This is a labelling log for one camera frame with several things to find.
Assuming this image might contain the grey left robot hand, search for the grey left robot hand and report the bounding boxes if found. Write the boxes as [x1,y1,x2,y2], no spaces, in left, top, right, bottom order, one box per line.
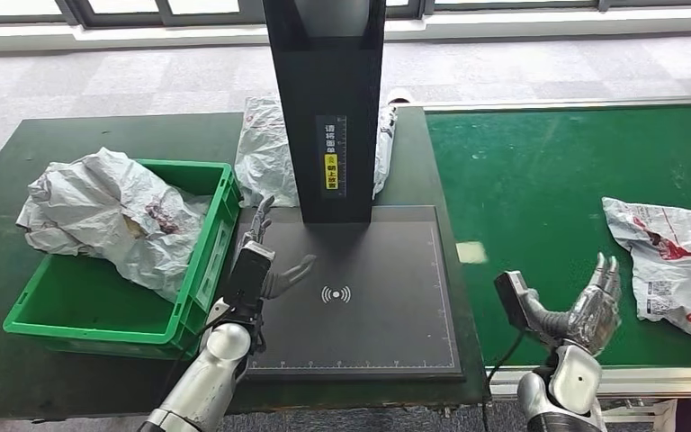
[235,194,318,302]

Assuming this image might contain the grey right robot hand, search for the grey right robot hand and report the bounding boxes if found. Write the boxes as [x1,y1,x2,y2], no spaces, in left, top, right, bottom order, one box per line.
[524,252,623,357]

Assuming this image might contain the white parcel with shipping label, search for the white parcel with shipping label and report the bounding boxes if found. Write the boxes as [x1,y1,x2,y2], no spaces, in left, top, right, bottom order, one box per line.
[601,196,691,344]

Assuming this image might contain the grey parcel with brown stain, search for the grey parcel with brown stain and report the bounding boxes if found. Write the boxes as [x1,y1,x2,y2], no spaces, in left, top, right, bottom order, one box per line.
[26,147,212,304]

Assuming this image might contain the grey parcel with red smear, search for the grey parcel with red smear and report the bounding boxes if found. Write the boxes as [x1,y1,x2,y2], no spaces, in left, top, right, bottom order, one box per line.
[16,202,94,258]

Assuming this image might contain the black scanning machine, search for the black scanning machine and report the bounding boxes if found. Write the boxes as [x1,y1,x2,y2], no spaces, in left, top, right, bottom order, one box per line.
[244,0,466,382]

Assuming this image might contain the green conveyor belt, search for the green conveyor belt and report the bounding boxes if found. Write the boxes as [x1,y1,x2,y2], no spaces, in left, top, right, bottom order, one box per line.
[426,105,691,368]

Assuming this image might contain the crumpled grey poly mailer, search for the crumpled grey poly mailer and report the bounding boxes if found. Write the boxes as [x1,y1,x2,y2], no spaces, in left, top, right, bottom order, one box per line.
[233,94,399,209]

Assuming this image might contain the green plastic crate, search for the green plastic crate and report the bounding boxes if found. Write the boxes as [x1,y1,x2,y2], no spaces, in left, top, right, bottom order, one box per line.
[2,158,242,362]

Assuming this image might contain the dark green table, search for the dark green table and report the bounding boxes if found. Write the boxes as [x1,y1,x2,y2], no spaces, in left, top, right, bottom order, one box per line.
[0,108,493,421]

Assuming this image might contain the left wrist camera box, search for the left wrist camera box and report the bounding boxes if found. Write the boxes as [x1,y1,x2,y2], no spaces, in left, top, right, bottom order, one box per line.
[221,241,276,317]

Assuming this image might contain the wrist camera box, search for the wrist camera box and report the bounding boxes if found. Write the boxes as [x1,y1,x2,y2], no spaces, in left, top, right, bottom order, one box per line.
[493,271,532,332]
[221,241,276,317]

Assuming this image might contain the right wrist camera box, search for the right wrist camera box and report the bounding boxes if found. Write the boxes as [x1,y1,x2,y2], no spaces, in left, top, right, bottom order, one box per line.
[493,271,532,332]

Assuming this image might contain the aluminium conveyor frame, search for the aluminium conveyor frame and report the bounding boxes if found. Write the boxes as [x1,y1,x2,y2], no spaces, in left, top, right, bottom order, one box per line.
[419,94,691,432]

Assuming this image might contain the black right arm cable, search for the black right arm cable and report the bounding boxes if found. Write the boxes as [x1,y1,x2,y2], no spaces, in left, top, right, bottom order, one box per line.
[480,330,526,432]

